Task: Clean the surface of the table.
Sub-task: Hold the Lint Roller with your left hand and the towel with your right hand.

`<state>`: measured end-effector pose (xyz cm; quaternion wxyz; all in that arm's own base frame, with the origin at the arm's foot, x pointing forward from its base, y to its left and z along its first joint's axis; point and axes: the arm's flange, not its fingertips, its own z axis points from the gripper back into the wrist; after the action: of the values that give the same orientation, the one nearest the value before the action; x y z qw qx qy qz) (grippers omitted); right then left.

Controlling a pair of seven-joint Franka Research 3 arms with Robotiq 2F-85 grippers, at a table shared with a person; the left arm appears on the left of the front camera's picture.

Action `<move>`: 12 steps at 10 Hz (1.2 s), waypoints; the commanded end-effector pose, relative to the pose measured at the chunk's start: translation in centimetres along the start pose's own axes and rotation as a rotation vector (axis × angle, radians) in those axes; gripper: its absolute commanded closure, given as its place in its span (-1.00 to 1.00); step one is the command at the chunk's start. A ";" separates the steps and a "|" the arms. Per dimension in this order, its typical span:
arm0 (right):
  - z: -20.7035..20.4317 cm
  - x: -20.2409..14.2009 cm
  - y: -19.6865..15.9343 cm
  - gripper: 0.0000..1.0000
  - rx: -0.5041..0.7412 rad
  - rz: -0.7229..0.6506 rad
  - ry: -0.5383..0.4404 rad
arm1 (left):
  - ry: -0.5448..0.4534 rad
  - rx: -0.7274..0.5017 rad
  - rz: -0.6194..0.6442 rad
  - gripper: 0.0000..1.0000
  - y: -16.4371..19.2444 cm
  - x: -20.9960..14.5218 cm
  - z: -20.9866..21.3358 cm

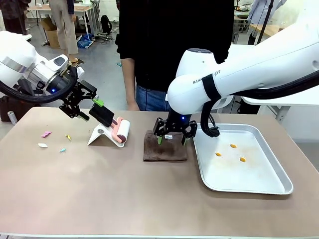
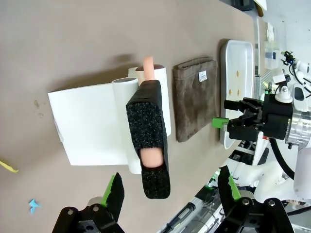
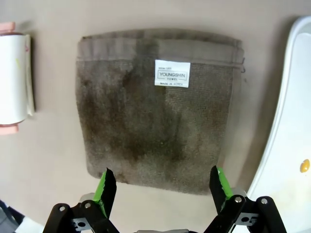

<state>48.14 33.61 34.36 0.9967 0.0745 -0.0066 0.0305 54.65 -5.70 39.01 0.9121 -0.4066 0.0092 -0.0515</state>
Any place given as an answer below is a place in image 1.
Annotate person in black sweater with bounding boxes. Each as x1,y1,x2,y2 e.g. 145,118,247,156
115,0,235,112

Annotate mannequin in beige trousers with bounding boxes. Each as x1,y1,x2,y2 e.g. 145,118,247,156
48,0,80,65

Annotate wooden desk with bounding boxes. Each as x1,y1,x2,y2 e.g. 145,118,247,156
248,23,285,39

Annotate black backpack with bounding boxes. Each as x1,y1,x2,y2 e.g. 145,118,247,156
100,14,113,36

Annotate white side table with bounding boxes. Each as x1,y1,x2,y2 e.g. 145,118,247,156
240,91,319,125

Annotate person's right forearm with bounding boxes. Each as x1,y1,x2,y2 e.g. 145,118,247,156
121,58,137,103

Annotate white folded roller stand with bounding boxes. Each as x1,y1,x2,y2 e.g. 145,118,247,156
87,121,125,148

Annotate cardboard box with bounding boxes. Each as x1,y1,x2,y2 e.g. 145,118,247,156
39,17,61,49

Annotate person in dark clothes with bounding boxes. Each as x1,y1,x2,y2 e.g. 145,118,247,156
0,0,30,36

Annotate dark brown box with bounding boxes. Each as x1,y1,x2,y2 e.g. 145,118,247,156
0,95,42,122

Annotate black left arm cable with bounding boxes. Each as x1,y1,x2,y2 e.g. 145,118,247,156
0,66,78,105

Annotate wooden top white table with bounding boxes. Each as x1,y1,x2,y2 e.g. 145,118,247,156
26,4,95,34

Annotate person's right hand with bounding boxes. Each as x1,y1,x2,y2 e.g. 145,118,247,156
126,98,140,112

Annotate silver metal tray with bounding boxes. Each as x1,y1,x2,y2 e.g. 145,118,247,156
192,122,294,195

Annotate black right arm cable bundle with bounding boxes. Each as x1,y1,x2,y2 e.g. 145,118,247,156
200,74,319,138

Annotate pink lint roller black handle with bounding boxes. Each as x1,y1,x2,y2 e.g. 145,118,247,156
89,104,132,146

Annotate brown cleaning cloth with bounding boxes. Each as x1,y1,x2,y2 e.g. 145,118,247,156
143,129,188,163

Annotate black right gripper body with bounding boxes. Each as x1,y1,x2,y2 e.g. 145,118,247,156
165,111,193,132

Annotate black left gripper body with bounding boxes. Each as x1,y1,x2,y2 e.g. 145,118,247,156
50,71,80,104

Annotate person in light blue shirt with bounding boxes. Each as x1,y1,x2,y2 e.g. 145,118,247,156
247,0,288,25

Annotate blue plastic bag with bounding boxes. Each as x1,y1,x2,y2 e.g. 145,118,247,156
76,33,95,49

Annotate black tripod pole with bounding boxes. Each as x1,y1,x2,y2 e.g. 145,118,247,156
256,0,274,46

